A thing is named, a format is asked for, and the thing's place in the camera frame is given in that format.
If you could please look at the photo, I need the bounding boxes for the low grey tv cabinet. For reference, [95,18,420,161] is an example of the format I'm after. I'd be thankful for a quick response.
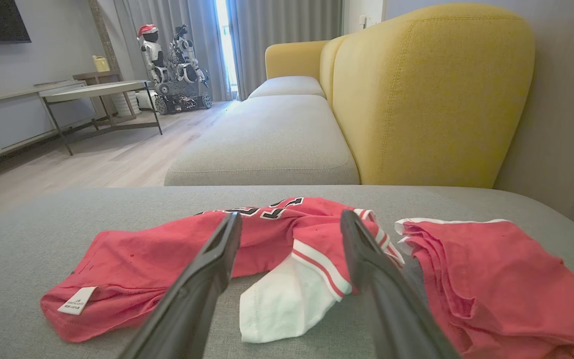
[0,81,99,171]

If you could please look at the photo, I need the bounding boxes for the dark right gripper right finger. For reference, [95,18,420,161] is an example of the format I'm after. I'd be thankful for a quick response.
[340,209,462,359]

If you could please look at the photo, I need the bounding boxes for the white humanoid robots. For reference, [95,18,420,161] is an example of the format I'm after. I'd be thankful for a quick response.
[112,0,231,103]

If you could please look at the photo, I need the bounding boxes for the wooden side table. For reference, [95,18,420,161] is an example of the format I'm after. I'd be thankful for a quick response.
[72,71,137,124]

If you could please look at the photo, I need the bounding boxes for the red shorts with white stripe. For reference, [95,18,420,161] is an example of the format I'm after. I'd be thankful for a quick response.
[395,217,574,359]

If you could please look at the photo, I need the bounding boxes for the white and black humanoid robot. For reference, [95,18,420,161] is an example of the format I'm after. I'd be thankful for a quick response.
[168,23,211,85]

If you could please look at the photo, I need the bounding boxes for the red basketball jersey white trim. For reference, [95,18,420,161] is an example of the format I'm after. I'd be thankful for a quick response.
[40,196,406,345]

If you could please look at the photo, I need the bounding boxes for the grey top metal-leg coffee table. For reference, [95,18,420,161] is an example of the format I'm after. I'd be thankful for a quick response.
[38,80,163,157]

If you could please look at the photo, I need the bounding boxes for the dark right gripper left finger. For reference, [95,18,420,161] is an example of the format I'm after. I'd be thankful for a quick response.
[118,212,243,359]

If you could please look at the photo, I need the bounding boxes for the narrow yellow sofa backrest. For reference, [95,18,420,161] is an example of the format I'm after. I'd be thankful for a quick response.
[265,40,330,81]

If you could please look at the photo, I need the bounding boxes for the grey curtain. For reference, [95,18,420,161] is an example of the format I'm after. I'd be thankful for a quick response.
[227,0,344,101]

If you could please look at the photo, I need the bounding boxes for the indoor tree with brown trunk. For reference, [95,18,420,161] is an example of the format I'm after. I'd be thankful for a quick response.
[87,0,122,75]

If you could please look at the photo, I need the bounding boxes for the long grey sofa seat cushion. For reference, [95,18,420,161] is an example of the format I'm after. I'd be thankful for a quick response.
[163,94,361,187]

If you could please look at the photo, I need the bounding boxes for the white robot with santa hat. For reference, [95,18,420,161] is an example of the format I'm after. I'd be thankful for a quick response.
[136,23,171,85]

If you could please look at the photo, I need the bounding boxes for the small grey sofa seat cushion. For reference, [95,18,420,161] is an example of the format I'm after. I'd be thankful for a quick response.
[248,75,327,99]

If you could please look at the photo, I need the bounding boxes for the white ribbed cylinder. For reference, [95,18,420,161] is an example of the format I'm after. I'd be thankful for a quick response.
[112,90,142,117]

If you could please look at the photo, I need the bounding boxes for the wide yellow sofa backrest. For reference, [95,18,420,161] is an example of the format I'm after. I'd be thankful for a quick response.
[319,2,536,189]

